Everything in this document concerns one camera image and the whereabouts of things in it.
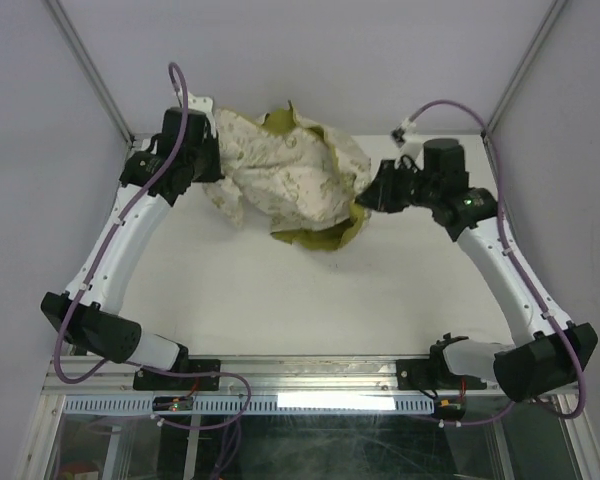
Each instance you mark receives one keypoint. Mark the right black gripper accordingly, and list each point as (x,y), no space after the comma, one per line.
(379,193)

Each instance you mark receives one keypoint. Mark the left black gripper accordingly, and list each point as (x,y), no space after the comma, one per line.
(214,173)

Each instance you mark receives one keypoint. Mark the cream green printed jacket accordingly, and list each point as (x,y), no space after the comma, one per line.
(302,175)

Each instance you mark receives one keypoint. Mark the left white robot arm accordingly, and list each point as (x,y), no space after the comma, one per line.
(87,313)

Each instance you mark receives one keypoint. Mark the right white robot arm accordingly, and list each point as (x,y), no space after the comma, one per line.
(548,349)

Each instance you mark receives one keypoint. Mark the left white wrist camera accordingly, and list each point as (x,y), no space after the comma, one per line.
(202,104)

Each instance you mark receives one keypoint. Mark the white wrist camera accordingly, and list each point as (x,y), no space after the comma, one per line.
(202,104)
(406,139)

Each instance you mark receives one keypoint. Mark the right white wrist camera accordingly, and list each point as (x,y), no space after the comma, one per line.
(406,139)

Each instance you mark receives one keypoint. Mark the left aluminium frame post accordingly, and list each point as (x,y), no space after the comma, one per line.
(84,60)

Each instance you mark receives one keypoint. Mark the aluminium frame post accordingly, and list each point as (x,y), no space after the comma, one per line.
(84,60)
(524,67)

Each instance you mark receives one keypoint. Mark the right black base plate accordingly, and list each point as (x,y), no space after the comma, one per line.
(424,374)

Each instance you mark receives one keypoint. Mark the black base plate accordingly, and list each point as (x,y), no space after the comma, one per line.
(194,372)
(424,374)

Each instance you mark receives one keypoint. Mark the slotted grey cable duct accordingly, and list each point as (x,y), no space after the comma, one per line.
(286,403)

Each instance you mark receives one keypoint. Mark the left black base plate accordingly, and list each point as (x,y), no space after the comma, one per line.
(194,372)

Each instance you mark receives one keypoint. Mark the right aluminium frame post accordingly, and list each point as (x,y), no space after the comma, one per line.
(524,67)

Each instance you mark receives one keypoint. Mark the aluminium mounting rail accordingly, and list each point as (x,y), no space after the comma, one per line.
(267,374)

